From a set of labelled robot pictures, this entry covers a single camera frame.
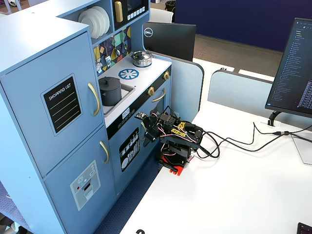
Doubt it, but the gold oven handle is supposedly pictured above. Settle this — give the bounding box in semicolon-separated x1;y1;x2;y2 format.
151;88;167;103

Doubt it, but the silver toy pot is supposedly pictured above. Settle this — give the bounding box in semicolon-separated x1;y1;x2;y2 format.
132;57;153;68

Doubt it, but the silver slotted toy spatula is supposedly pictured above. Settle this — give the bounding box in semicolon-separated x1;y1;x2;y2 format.
104;40;113;68

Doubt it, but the light blue toy kitchen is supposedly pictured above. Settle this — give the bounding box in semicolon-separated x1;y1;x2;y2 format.
0;0;173;234

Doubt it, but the black Dell monitor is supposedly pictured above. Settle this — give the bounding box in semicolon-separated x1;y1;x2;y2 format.
142;21;197;62

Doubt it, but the silver flat stand base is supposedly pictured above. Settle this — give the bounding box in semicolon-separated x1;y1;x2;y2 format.
291;135;312;166

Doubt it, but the black keyboard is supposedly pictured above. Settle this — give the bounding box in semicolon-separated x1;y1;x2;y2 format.
296;222;312;234

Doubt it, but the dark blue office divider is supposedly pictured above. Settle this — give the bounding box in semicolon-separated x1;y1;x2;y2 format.
174;0;312;52

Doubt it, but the silver toy strainer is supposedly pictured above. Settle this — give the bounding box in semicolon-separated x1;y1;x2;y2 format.
95;48;104;74

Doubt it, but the black toy microwave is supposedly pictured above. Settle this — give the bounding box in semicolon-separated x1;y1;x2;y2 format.
112;0;150;31

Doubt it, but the silver glass pot lid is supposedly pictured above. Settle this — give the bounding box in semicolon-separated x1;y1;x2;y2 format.
129;50;153;62

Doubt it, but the short gold fridge handle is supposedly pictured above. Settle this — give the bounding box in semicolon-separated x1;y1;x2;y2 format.
99;140;110;165

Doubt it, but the long gold fridge handle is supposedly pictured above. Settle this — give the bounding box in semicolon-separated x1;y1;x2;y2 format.
87;82;101;117

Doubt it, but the white chair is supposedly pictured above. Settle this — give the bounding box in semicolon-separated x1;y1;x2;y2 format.
149;7;175;24

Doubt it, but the black shopping list sticker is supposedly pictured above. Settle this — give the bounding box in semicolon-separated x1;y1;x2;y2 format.
43;76;82;134

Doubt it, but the black cable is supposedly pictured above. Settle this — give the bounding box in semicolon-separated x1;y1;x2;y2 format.
201;121;312;146
196;130;312;159

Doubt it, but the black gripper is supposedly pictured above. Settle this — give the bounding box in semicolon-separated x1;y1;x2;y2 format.
141;113;162;147

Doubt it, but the silver toy spoon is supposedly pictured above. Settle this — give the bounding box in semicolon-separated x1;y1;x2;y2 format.
122;30;129;52

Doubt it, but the gray ice dispenser sticker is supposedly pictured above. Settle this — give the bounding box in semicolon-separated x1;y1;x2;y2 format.
70;159;101;212

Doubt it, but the red robot base plate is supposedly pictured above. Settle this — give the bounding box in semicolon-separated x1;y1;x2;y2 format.
158;153;195;177

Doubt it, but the monitor with lit screen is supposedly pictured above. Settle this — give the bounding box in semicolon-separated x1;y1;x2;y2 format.
264;17;312;119

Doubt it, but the gray toy pot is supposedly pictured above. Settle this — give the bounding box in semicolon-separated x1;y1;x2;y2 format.
98;84;122;107

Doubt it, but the black table clamp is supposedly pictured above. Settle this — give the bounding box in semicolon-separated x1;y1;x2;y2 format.
157;161;179;173

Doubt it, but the black trash bin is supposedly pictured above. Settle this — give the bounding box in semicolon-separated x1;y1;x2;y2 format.
165;0;177;13

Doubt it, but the white toy plate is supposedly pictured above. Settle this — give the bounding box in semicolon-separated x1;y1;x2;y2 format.
85;8;107;38
78;10;102;40
91;5;111;35

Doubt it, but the gray round pot lid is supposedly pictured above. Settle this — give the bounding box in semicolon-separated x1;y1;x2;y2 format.
98;76;121;91

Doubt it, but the light blue desk partition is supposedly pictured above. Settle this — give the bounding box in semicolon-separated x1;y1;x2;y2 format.
146;50;205;123
207;69;312;130

